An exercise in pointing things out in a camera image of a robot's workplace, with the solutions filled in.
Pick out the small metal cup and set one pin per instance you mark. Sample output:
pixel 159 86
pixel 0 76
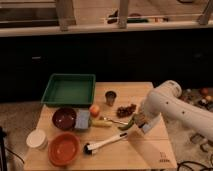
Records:
pixel 110 97

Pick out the green plastic tray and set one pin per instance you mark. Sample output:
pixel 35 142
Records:
pixel 75 90

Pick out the orange plastic bowl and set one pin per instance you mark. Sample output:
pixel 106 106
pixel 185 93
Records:
pixel 63 149

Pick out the red apple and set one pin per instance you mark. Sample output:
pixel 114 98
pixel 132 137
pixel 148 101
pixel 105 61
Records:
pixel 94 110

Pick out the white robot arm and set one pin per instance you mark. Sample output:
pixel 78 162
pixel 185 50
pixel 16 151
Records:
pixel 164 99

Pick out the blue grey sponge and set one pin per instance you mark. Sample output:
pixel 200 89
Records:
pixel 82 120

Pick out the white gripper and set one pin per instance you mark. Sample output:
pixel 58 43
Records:
pixel 148 124

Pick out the white handled brush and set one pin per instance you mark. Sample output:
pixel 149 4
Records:
pixel 89 148

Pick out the dark brown bowl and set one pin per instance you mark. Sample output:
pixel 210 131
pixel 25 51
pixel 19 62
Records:
pixel 64 118

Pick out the dark grape bunch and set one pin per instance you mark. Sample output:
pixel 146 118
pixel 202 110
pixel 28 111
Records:
pixel 125 111

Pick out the green pepper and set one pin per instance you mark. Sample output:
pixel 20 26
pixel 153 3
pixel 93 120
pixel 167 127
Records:
pixel 128 125

